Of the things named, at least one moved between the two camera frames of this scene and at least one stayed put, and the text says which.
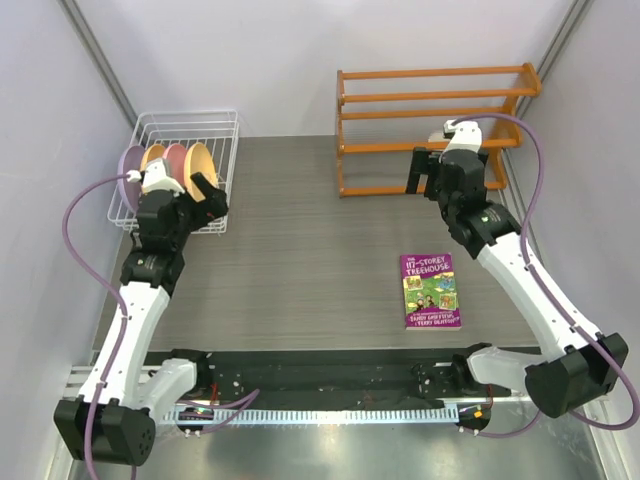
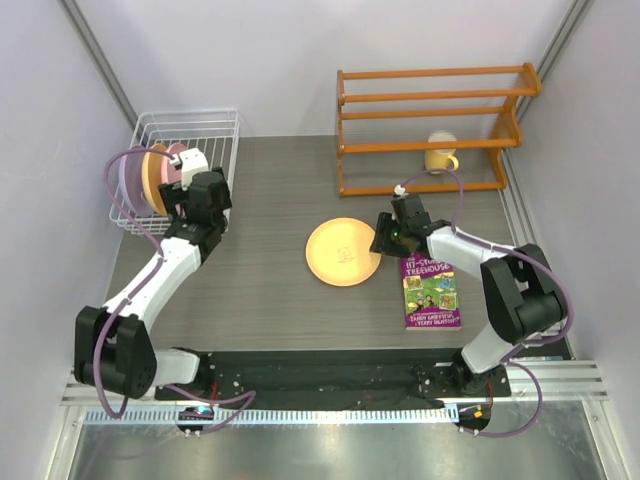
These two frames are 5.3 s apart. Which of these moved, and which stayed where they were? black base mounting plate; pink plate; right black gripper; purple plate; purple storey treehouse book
Moved: right black gripper
Stayed: purple plate; purple storey treehouse book; pink plate; black base mounting plate
